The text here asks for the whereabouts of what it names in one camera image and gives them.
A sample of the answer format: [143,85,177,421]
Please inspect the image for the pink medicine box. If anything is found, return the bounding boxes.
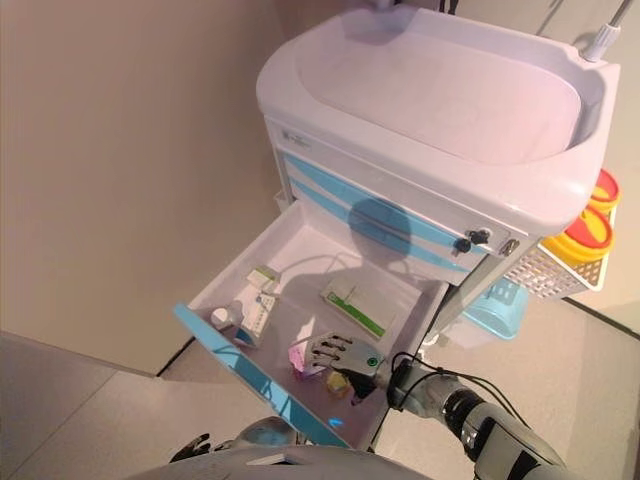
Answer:
[288,347,322,382]

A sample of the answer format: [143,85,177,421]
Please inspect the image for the blue fronted white drawer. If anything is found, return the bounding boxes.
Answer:
[173,199,452,449]

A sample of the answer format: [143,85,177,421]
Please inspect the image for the grey robot torso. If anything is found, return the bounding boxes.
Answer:
[119,444,481,480]

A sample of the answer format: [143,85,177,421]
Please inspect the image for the white medicine box blue print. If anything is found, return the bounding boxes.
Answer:
[234,292,282,347]

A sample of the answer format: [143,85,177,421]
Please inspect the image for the clear bottle yellow capsules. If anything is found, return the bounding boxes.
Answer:
[325,372,352,399]

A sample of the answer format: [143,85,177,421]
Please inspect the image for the white medical cart blue drawers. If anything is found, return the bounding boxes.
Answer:
[255,7,622,352]

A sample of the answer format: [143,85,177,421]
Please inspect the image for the green and white flat box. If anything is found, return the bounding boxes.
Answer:
[321,279,398,342]

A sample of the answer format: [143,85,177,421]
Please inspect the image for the metal IV pole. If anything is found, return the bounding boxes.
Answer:
[582,0,634,64]

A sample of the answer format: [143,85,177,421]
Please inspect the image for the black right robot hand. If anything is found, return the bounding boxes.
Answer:
[299,330,387,407]

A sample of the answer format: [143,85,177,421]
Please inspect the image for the small white capped bottle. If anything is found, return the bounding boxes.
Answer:
[209,307,236,332]

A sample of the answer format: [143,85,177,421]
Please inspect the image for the yellow sharps container red lid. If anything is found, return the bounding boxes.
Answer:
[587,168,622,217]
[542,207,616,262]

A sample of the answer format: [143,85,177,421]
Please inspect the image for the black cart keys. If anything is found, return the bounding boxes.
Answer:
[451,227,494,258]

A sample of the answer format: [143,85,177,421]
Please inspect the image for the white perforated side basket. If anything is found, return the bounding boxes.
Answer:
[502,199,618,302]

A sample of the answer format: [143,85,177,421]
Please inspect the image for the white cable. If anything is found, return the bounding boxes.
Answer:
[277,254,352,282]

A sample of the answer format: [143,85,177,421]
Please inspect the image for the grey left robot leg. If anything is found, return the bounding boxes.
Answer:
[232,417,304,449]

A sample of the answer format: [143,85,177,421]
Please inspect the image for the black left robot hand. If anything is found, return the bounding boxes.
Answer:
[168,432,227,464]

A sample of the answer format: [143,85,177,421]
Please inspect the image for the blue lidded waste bin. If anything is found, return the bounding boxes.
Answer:
[449,277,531,352]

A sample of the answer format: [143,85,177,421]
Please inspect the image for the small white green box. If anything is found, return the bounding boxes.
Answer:
[245,267,281,297]

